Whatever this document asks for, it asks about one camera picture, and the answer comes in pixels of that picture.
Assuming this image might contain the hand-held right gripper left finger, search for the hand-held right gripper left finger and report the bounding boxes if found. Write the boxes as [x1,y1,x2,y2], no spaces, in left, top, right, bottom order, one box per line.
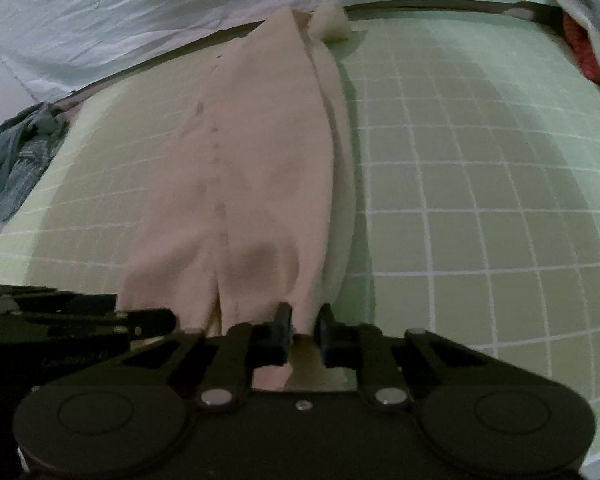
[111,302,296,414]

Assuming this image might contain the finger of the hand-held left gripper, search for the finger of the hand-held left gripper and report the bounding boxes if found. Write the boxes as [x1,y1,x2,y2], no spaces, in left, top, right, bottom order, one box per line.
[0,283,119,315]
[25,308,177,339]

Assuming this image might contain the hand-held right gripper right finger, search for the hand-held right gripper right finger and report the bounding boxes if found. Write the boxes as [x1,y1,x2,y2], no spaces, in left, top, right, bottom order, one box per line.
[314,304,487,409]

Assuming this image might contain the beige garment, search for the beige garment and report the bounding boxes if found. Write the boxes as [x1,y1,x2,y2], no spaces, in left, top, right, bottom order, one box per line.
[117,2,358,393]

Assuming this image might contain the blue-grey patterned cloth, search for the blue-grey patterned cloth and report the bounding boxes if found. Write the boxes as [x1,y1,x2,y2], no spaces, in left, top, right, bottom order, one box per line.
[0,101,71,233]

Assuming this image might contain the green grid cutting mat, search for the green grid cutting mat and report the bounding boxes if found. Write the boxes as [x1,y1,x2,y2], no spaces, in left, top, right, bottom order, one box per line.
[0,0,600,480]

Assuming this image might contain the pale printed curtain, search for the pale printed curtain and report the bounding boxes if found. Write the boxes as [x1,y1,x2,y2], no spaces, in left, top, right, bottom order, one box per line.
[0,0,581,106]

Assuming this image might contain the white folded cloth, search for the white folded cloth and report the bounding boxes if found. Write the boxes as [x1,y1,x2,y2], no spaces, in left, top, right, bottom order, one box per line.
[549,0,600,113]

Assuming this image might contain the red cloth item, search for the red cloth item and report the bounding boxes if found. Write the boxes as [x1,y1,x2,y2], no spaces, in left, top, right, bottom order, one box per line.
[561,12,600,84]

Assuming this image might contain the brown bed frame edge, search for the brown bed frame edge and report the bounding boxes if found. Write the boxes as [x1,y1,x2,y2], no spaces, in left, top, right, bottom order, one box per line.
[45,0,563,111]

